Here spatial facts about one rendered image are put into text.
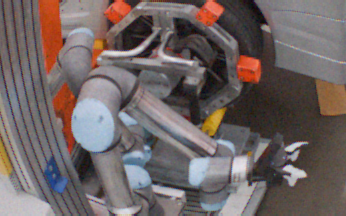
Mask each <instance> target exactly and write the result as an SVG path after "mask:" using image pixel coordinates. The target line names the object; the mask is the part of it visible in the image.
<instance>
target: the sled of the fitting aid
mask: <svg viewBox="0 0 346 216"><path fill-rule="evenodd" d="M158 140H159V137H157V136H154V143H153V144H152V145H151V146H149V148H150V150H151V152H152V151H153V149H154V147H155V145H156V144H157V142H158ZM259 143H260V133H254V132H250V135H249V138H248V140H247V142H246V144H245V146H244V149H243V151H242V153H241V156H243V155H247V156H249V158H250V157H251V156H255V154H256V152H257V149H258V146H259ZM143 169H144V170H145V171H146V172H147V173H148V175H149V176H150V177H151V180H154V181H157V182H162V183H166V184H171V185H180V186H184V187H188V188H191V187H192V188H197V189H200V187H199V186H192V185H190V183H189V182H190V181H189V171H181V170H176V169H172V168H167V167H162V166H158V165H153V164H150V163H149V160H148V161H147V162H145V166H143ZM240 185H241V183H234V184H229V186H228V191H227V192H229V193H230V192H232V193H237V191H238V189H239V187H240Z"/></svg>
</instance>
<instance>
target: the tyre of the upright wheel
mask: <svg viewBox="0 0 346 216"><path fill-rule="evenodd" d="M145 1H150V2H171V3H180V4H189V5H194V6H196V7H197V8H198V9H201V8H202V7H203V5H204V4H206V3H207V1H208V0H124V1H123V2H125V3H126V4H127V5H128V6H129V5H130V7H132V8H133V9H134V8H135V7H136V6H137V5H138V4H139V3H140V2H145ZM212 1H213V2H215V3H217V4H218V5H220V6H221V7H223V8H224V10H223V12H222V13H221V15H220V16H219V19H217V20H216V22H217V23H218V24H219V25H220V26H222V27H223V29H224V30H225V31H226V32H227V33H228V34H230V35H231V36H233V37H234V39H235V40H236V42H237V43H238V46H239V49H238V51H239V55H240V56H247V57H249V58H253V59H258V60H261V57H262V56H263V55H262V53H263V52H264V51H263V48H264V39H263V32H262V29H261V25H260V22H259V20H258V19H257V17H256V15H255V14H254V12H253V10H252V9H251V7H250V6H249V5H248V4H247V3H246V2H245V1H244V0H212ZM114 25H115V24H114V23H113V22H112V21H111V20H110V21H109V24H108V30H107V33H108V31H109V30H110V29H111V28H112V27H113V26H114ZM252 84H253V83H252V82H247V81H242V89H241V91H240V93H239V95H238V96H237V97H236V98H235V99H233V100H231V101H230V102H228V104H226V105H225V106H223V107H221V108H220V109H222V108H226V107H228V106H231V105H233V104H235V103H237V101H239V100H240V99H242V98H243V97H244V95H245V94H247V92H248V91H249V90H250V88H251V87H252Z"/></svg>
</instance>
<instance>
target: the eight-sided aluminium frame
mask: <svg viewBox="0 0 346 216"><path fill-rule="evenodd" d="M199 10H200V9H198V8H197V7H196V6H194V5H189V4H178V3H163V2H150V1H145V2H140V3H139V4H138V5H137V6H136V7H135V8H134V9H132V10H131V12H129V13H128V15H127V16H126V17H124V18H123V19H122V20H121V21H120V22H118V23H117V24H115V25H114V26H113V27H112V28H111V29H110V30H109V31H108V33H107V34H106V36H107V39H106V40H107V43H108V45H107V46H108V50H109V51H120V52H123V51H124V49H123V45H122V41H123V40H122V36H121V33H122V32H121V31H122V30H124V29H125V28H126V27H127V26H128V25H129V24H130V23H131V22H132V21H133V20H134V19H136V18H137V17H138V16H140V15H141V14H142V15H149V16H150V15H159V16H163V17H165V16H173V17H177V18H184V19H187V20H188V21H190V22H192V23H193V24H194V25H196V26H197V27H198V28H199V29H200V30H201V31H203V32H204V33H206V34H207V35H208V36H209V37H210V38H211V39H212V40H213V41H214V42H215V43H216V44H217V45H219V46H220V47H221V48H222V49H223V50H224V52H225V55H226V63H227V72H228V76H229V84H228V85H226V86H225V87H223V89H221V90H220V91H219V92H217V93H216V94H214V95H213V96H211V97H210V98H208V99H207V100H205V101H202V100H199V105H200V114H201V118H203V119H204V118H206V117H209V115H211V114H212V113H214V112H215V111H217V110H218V109H220V108H221V107H223V106H225V105H226V104H228V102H230V101H231V100H233V99H235V98H236V97H237V96H238V95H239V93H240V91H241V89H242V80H239V79H238V75H237V67H236V65H237V64H238V60H239V58H240V55H239V51H238V49H239V46H238V43H237V42H236V40H235V39H234V37H233V36H231V35H230V34H228V33H227V32H225V31H224V30H223V29H222V28H221V27H220V26H219V25H217V23H216V22H215V23H213V24H212V26H211V27H209V26H207V25H206V24H203V23H202V22H201V21H199V20H198V19H196V18H195V15H197V13H199ZM121 68H122V69H124V70H126V71H128V72H130V73H131V74H132V75H133V76H134V75H135V76H136V77H137V78H138V74H137V73H135V71H134V70H133V69H130V68H124V67H121ZM157 99H158V100H160V101H162V102H163V103H165V104H166V105H167V106H169V107H170V108H172V109H173V110H174V111H176V112H177V113H178V114H181V115H187V116H190V108H189V100H188V98H184V97H178V96H172V94H169V96H168V97H166V98H157Z"/></svg>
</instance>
